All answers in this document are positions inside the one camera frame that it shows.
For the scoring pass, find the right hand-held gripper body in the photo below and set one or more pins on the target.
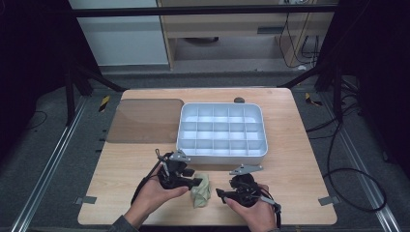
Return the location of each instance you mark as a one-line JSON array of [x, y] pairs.
[[246, 190]]

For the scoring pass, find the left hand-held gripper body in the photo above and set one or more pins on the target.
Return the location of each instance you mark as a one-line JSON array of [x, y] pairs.
[[172, 177]]

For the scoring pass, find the light green sock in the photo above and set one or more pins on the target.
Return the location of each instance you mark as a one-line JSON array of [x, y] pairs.
[[201, 195]]

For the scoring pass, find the person's right hand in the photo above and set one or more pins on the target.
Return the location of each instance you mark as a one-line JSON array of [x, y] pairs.
[[257, 216]]

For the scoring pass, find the person's left hand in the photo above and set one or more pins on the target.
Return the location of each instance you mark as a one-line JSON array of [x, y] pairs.
[[151, 196]]

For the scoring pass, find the white divided storage box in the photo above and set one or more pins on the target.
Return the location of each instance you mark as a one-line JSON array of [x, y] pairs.
[[222, 132]]

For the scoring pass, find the small dark round knob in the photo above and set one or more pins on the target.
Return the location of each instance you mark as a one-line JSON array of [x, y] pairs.
[[239, 100]]

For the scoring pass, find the black and yellow tape strip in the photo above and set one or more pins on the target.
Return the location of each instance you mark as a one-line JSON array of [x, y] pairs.
[[104, 103], [311, 100]]

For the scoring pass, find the black metal stand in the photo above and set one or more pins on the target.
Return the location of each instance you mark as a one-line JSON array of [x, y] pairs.
[[70, 96], [337, 93]]

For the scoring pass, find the white cabinet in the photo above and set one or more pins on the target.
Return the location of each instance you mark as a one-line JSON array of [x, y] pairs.
[[122, 38]]

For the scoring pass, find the light wooden desk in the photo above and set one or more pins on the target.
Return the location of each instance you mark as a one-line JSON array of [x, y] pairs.
[[232, 24]]

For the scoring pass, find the black horizontal bar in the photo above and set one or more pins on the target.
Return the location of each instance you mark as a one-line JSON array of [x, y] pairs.
[[193, 11]]

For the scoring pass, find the black curtain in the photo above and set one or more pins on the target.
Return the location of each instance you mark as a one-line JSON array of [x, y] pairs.
[[29, 64], [380, 64]]

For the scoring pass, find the grey metal table bracket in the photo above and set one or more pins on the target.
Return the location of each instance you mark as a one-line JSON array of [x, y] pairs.
[[328, 200], [85, 200]]

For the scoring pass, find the aluminium floor rail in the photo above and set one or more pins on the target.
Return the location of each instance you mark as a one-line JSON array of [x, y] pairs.
[[48, 167], [361, 161]]

